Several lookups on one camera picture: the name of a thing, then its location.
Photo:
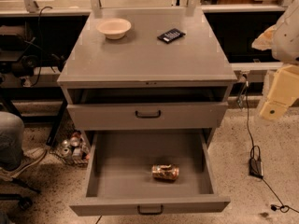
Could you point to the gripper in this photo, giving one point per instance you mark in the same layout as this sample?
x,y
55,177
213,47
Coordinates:
x,y
287,41

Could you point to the orange soda can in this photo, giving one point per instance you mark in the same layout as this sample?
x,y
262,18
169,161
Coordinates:
x,y
165,171

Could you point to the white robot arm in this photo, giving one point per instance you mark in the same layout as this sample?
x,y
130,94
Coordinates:
x,y
285,46

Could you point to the grey drawer cabinet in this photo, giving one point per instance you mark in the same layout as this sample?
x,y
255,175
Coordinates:
x,y
140,60

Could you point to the grey open middle drawer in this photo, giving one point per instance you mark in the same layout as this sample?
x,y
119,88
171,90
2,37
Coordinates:
x,y
119,179

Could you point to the grey top drawer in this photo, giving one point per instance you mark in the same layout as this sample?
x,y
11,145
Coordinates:
x,y
144,109

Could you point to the black snack packet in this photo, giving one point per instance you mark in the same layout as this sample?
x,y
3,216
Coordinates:
x,y
171,35

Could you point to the black power adapter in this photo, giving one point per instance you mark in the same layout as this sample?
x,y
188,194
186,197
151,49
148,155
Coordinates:
x,y
256,168

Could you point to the cream white bowl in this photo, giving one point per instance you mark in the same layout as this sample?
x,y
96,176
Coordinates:
x,y
114,28

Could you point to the black machinery on left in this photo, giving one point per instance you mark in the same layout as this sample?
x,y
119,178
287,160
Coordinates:
x,y
22,57

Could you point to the person leg in jeans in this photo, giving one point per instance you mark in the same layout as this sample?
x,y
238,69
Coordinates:
x,y
11,134

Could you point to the wire basket of cans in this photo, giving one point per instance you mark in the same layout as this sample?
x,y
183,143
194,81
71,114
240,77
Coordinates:
x,y
72,151

